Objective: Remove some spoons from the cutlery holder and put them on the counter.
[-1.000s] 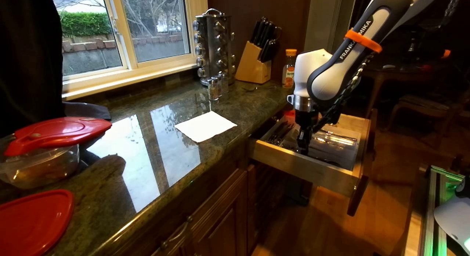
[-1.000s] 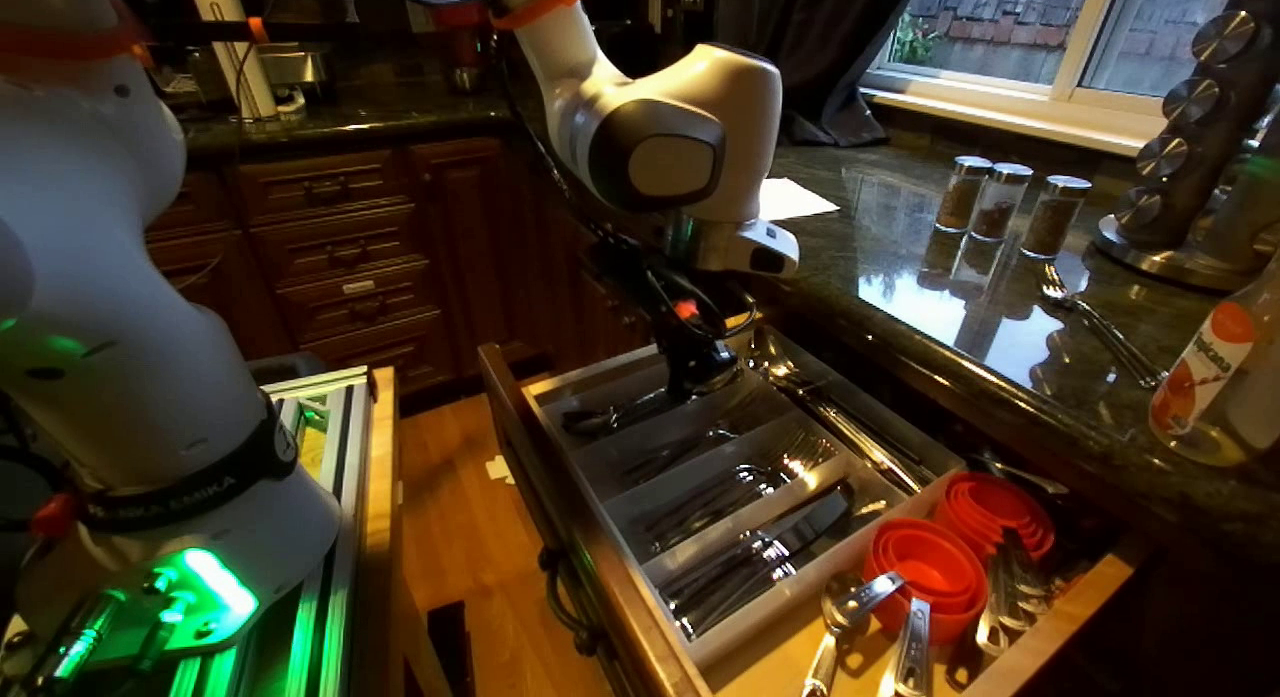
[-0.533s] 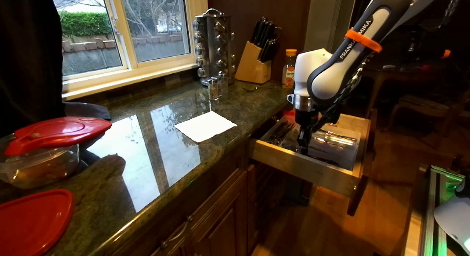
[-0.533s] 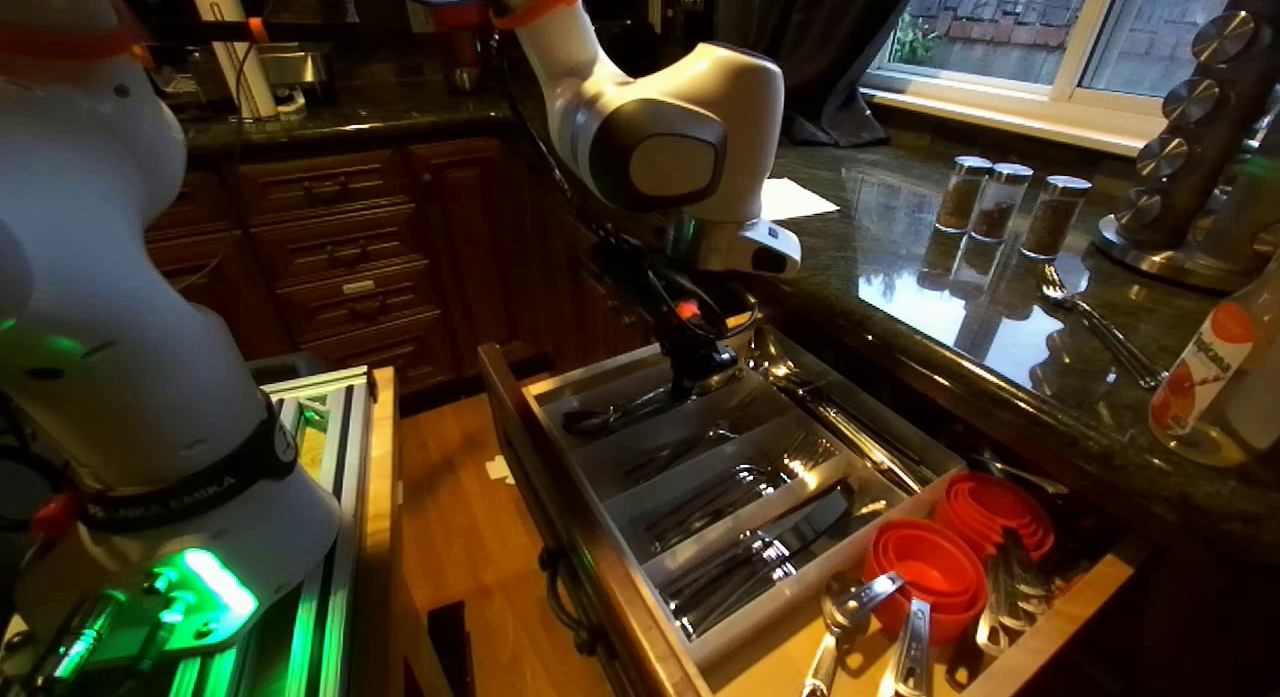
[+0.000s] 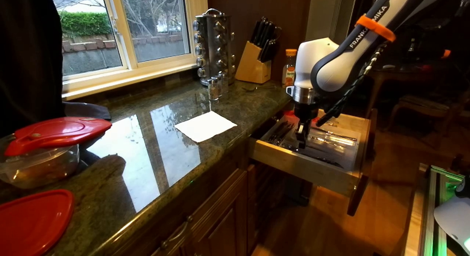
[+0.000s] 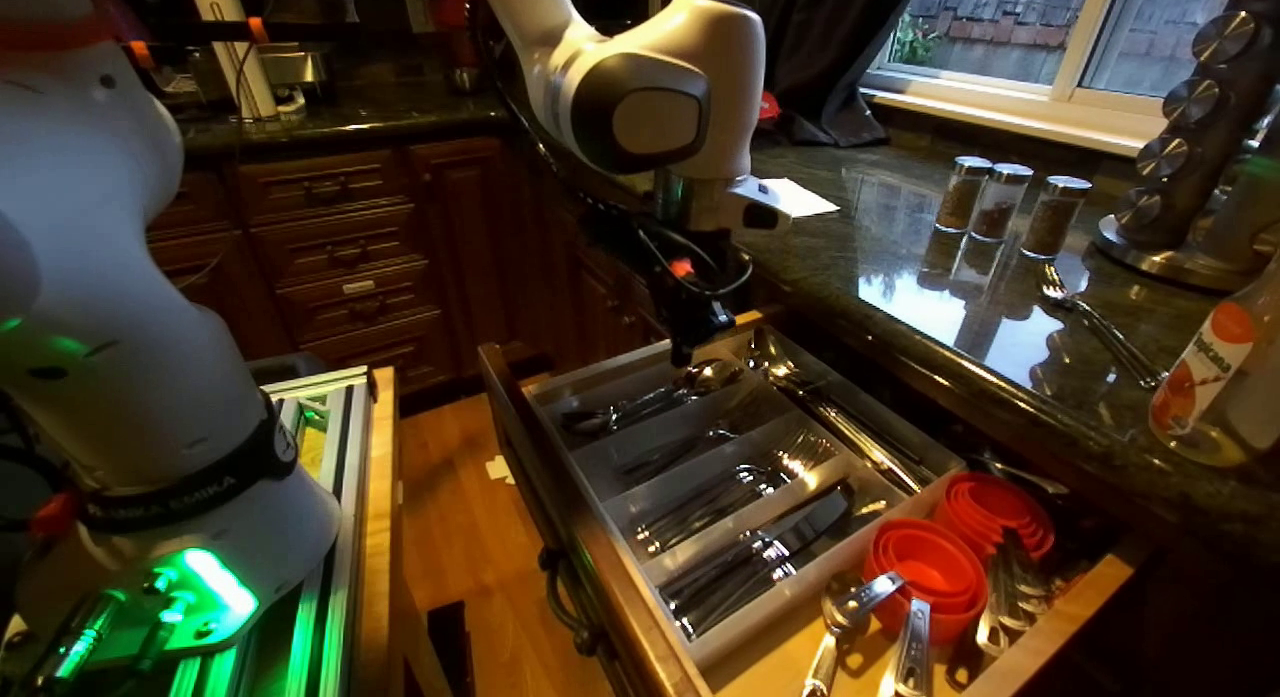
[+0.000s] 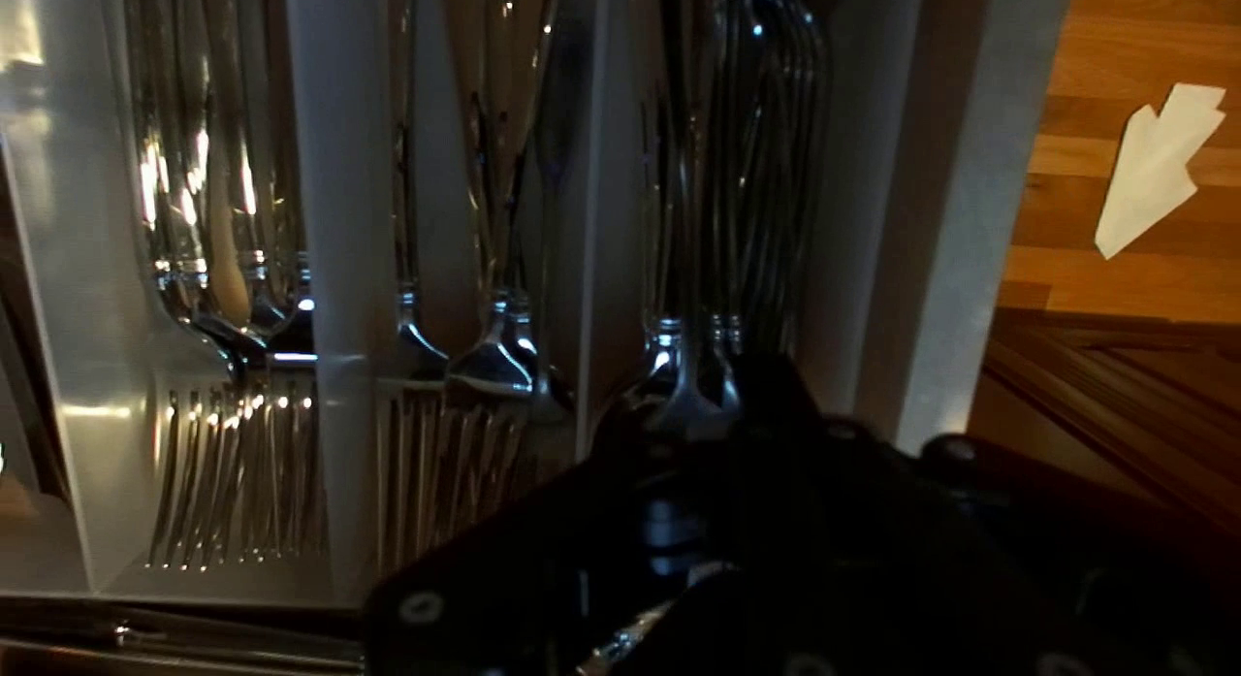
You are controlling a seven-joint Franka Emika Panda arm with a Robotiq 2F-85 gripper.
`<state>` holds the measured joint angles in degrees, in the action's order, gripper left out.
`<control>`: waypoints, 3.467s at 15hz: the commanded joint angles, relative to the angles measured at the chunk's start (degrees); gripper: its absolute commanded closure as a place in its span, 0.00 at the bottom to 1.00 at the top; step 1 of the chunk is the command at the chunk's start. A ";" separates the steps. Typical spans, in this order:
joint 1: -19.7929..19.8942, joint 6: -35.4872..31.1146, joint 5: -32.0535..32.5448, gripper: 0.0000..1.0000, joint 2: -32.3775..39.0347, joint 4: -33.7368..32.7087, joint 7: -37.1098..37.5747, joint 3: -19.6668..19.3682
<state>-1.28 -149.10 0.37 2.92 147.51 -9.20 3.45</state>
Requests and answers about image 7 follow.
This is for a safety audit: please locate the heap of metal forks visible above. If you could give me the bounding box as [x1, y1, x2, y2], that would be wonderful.
[376, 0, 580, 576]
[121, 0, 329, 572]

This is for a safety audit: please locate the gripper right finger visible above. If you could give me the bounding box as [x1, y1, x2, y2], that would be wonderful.
[669, 354, 1241, 676]

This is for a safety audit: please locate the metal knife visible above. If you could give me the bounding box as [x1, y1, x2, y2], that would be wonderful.
[0, 606, 366, 673]

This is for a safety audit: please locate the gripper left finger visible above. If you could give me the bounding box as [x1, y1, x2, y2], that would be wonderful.
[363, 404, 743, 676]

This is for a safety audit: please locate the white cutlery holder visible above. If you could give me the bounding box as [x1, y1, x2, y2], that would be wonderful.
[0, 0, 1077, 676]

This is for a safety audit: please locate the white paper arrow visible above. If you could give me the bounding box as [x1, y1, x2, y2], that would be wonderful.
[1094, 82, 1227, 261]

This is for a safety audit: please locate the heap of metal spoons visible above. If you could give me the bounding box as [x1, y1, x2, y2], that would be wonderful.
[591, 0, 835, 444]

